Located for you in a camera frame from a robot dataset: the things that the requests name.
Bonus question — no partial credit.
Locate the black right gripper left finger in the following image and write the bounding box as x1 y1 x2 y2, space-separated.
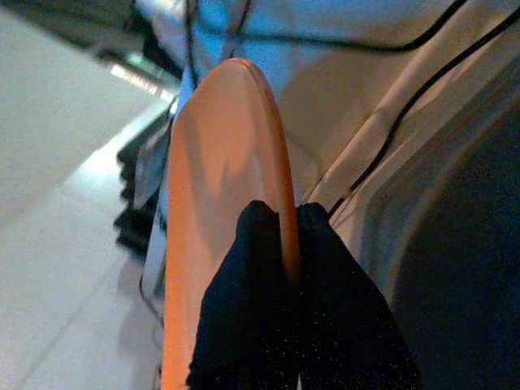
186 199 300 390

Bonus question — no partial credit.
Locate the orange plastic plate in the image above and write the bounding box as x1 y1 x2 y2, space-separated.
160 57 301 390

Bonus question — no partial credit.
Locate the black power strip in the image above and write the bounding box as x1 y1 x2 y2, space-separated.
113 109 180 261

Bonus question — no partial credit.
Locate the black counter cable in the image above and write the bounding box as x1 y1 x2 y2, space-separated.
328 7 520 216
227 0 468 54

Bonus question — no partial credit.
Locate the stainless steel sink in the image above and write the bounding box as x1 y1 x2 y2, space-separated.
308 52 520 390

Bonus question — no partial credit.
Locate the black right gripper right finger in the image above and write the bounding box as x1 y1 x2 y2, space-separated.
295 201 423 390

